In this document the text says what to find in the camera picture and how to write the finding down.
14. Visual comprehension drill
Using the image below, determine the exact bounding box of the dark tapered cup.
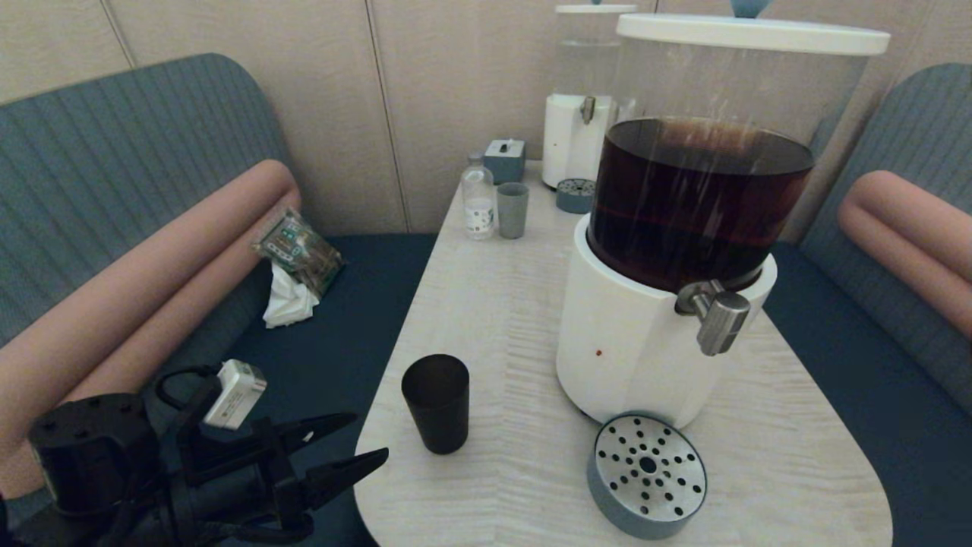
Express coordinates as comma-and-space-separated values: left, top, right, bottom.
401, 354, 470, 455

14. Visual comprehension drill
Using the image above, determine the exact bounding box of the silver dispenser tap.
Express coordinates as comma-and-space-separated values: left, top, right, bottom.
675, 280, 751, 357

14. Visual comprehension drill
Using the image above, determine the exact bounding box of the grey tumbler cup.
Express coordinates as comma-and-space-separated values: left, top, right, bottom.
497, 182, 529, 240

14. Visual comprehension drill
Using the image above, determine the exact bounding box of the crumpled white tissue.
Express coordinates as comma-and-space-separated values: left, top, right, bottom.
263, 262, 320, 329

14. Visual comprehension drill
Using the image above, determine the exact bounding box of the printed snack packet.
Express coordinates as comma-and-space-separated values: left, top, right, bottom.
254, 208, 344, 299

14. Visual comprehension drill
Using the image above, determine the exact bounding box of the long pink bolster cushion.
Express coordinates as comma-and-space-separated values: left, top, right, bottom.
0, 159, 302, 499

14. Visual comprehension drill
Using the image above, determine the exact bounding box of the clear bottle white label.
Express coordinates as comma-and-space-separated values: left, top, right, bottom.
462, 153, 497, 241

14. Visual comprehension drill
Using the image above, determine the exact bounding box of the large round perforated drip tray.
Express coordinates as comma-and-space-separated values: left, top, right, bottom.
586, 413, 708, 541

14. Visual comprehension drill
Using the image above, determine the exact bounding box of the large tea dispenser white base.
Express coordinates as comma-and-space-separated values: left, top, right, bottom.
556, 46, 870, 431

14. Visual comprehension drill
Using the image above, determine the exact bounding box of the blue-grey square box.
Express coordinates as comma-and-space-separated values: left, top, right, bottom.
484, 138, 526, 185

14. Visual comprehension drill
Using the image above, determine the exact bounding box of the small round perforated drip tray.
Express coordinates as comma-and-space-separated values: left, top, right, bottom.
556, 178, 598, 214

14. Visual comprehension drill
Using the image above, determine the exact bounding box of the teal bench with snack packet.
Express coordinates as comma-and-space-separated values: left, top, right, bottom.
0, 52, 441, 547

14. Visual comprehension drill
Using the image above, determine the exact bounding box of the small white dispenser lid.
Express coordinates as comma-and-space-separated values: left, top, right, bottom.
555, 0, 637, 15

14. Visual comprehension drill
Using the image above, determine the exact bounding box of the large white dispenser lid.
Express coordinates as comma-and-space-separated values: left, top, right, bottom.
616, 0, 891, 57

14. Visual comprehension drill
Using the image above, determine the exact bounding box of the short pink bolster cushion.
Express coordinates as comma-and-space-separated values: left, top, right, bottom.
838, 169, 972, 340

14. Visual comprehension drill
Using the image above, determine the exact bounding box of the teal bench empty seat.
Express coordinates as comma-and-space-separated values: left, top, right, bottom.
759, 62, 972, 547

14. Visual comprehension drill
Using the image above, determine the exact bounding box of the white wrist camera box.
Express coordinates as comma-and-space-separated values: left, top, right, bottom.
204, 360, 268, 431

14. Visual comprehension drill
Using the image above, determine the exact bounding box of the black camera cable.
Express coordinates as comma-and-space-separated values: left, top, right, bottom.
156, 365, 225, 416

